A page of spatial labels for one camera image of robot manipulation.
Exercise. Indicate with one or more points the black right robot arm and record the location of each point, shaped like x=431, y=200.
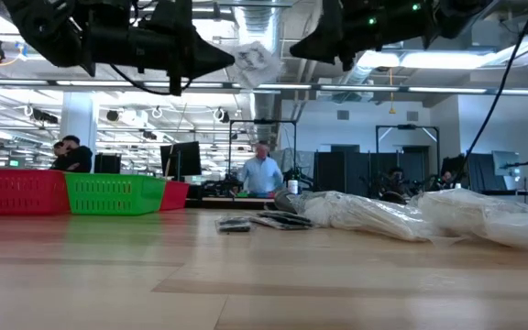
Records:
x=429, y=23

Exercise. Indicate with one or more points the black partition panels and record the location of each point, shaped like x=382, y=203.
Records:
x=337, y=176

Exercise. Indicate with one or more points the grey monitor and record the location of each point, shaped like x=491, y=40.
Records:
x=504, y=160

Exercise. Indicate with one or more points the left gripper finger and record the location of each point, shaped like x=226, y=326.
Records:
x=202, y=46
x=202, y=63

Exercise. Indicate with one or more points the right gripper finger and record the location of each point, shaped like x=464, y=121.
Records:
x=328, y=50
x=321, y=27

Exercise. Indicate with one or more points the person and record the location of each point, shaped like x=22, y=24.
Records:
x=396, y=176
x=78, y=158
x=57, y=160
x=446, y=176
x=260, y=174

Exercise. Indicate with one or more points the silver ventilation duct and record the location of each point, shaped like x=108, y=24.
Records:
x=259, y=23

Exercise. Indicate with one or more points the white bottle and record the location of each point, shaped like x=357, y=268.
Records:
x=293, y=187

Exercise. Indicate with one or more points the long light strip bar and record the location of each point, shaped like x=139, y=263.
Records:
x=360, y=87

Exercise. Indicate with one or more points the grey wall vent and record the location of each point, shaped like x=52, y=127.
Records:
x=412, y=116
x=343, y=115

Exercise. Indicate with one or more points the black computer monitor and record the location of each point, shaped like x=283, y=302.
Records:
x=181, y=159

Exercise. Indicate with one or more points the bright ceiling light panel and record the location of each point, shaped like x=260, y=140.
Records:
x=429, y=59

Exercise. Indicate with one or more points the red plastic basket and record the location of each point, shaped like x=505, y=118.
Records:
x=16, y=192
x=174, y=194

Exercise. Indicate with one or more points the white building column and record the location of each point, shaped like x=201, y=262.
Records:
x=78, y=124

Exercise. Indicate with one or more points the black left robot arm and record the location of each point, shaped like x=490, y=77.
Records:
x=108, y=41

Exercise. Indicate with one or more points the black aluminium table frame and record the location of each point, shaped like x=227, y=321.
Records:
x=227, y=205

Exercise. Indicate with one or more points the green plastic basket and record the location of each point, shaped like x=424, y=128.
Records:
x=113, y=194

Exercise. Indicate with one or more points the black partition panel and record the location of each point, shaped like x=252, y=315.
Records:
x=479, y=172

